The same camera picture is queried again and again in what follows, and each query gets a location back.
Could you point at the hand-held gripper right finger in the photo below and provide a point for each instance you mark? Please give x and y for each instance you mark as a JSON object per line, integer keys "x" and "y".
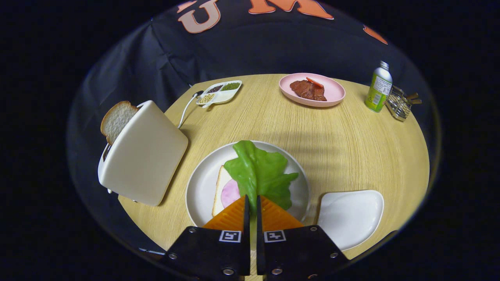
{"x": 297, "y": 249}

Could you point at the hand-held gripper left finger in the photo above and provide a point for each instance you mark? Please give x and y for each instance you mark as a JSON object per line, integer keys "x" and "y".
{"x": 211, "y": 249}

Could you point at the green lettuce leaf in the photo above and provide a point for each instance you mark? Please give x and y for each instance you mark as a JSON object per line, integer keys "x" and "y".
{"x": 259, "y": 171}

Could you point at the plain bread slice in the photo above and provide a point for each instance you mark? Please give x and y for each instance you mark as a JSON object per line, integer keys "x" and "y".
{"x": 117, "y": 119}

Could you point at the bread slice under ham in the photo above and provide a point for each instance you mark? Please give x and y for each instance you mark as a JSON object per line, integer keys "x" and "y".
{"x": 218, "y": 191}

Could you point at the pink ham slice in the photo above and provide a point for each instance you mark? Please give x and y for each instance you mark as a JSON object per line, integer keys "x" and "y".
{"x": 230, "y": 193}

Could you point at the white squarish plate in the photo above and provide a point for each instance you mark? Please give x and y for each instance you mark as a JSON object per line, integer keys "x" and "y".
{"x": 349, "y": 216}

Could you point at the white round plate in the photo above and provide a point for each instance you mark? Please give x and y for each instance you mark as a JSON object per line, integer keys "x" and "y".
{"x": 201, "y": 187}

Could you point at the white toaster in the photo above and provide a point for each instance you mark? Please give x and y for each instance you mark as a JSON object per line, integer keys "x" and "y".
{"x": 146, "y": 156}

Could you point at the white divided bean dish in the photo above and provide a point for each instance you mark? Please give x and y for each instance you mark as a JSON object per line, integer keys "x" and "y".
{"x": 222, "y": 95}

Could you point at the brown meat slices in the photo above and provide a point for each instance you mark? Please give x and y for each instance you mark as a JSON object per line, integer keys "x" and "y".
{"x": 302, "y": 89}

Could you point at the pink round plate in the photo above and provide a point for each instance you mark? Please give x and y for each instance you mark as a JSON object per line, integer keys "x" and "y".
{"x": 334, "y": 91}

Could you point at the red sausage slice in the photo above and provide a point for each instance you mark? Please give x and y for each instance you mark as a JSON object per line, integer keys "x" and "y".
{"x": 314, "y": 82}

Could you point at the green label bottle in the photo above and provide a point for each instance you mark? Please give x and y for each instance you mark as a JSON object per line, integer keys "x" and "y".
{"x": 378, "y": 89}

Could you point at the black backdrop cloth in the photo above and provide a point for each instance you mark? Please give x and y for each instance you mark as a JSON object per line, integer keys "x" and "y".
{"x": 250, "y": 47}

